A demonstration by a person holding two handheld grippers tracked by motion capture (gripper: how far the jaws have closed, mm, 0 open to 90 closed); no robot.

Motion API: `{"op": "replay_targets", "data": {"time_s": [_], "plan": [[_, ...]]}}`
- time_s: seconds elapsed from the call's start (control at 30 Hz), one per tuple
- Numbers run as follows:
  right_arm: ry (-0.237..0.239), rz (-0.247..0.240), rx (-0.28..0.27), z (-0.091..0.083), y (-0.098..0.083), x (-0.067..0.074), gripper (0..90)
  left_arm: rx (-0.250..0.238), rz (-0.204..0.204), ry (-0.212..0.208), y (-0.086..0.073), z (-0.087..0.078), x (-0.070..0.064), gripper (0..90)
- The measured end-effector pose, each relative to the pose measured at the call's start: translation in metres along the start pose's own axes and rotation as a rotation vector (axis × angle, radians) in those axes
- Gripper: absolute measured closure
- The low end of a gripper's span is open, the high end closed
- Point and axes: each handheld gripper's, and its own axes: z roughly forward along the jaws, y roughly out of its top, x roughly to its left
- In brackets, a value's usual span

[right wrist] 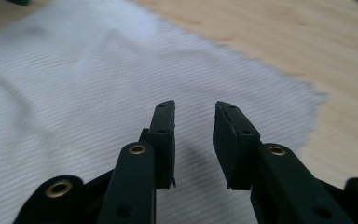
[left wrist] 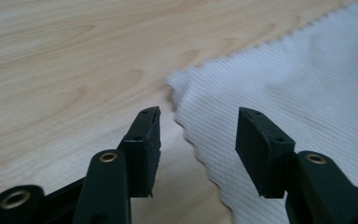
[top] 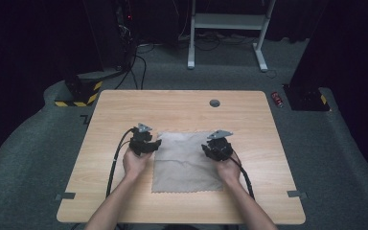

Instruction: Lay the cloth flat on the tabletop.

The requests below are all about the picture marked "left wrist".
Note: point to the grey ribbed cloth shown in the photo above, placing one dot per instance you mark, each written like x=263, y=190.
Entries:
x=292, y=93

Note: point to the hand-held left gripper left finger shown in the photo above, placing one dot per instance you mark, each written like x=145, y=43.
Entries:
x=144, y=155

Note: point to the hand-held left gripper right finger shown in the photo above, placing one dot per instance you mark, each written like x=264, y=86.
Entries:
x=262, y=155

